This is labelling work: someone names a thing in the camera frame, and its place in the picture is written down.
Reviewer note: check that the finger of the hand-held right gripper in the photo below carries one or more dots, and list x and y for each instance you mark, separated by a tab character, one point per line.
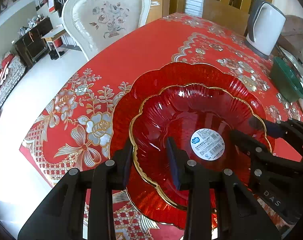
274	130
251	145

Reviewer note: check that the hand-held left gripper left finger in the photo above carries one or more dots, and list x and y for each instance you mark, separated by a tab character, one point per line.
127	160

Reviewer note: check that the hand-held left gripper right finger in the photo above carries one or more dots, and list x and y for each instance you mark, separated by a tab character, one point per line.
172	160

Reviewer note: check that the red glass bowl gold rim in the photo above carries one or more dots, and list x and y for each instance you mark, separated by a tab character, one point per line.
181	120

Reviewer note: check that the large red glass plate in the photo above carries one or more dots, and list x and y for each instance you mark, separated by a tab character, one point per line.
146	80

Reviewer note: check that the green plastic bowl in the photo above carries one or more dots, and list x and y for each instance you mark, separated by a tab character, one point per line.
284	80

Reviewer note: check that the glass pot lid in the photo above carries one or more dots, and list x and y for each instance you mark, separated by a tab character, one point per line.
295	62

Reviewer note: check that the white electric kettle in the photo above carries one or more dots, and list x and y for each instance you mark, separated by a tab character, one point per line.
269	27

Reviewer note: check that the red floral tablecloth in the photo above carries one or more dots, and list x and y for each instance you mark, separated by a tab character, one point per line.
141	47

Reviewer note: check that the brown wooden chair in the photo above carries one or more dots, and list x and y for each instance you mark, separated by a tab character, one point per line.
224	10

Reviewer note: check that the small white table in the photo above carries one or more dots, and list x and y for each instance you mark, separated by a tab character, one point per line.
54	33

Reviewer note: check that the floral covered sofa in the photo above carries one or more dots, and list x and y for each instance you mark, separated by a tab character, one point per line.
6	77

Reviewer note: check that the white ornate upholstered chair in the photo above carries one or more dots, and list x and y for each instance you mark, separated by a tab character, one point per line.
109	12

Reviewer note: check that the dark wooden cabinet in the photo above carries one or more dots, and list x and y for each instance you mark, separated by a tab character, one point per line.
32	42

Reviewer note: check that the stacked cardboard boxes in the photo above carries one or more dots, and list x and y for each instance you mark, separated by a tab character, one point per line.
157	7

